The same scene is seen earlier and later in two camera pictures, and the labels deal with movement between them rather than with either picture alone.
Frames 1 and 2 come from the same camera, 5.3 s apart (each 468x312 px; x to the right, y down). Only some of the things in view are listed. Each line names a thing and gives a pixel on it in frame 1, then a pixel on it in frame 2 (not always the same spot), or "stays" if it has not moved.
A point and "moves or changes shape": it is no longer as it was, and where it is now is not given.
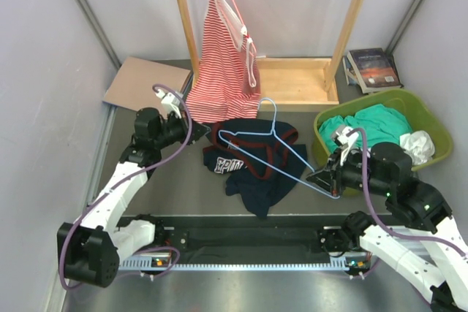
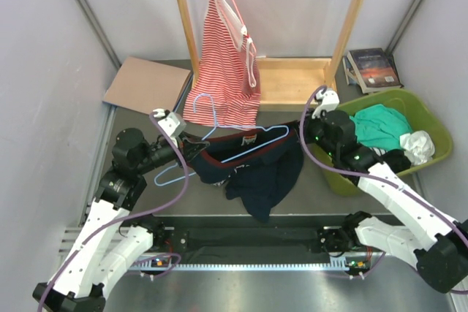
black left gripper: x=183 y=123 → x=191 y=148
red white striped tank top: x=227 y=85 stays
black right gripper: x=323 y=179 → x=308 y=123
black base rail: x=247 y=241 stays
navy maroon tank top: x=260 y=159 moves or changes shape
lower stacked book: x=351 y=74 stays
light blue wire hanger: x=222 y=132 → x=216 y=126
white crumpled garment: x=419 y=145 stays
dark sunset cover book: x=374 y=69 stays
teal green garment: x=382 y=125 stays
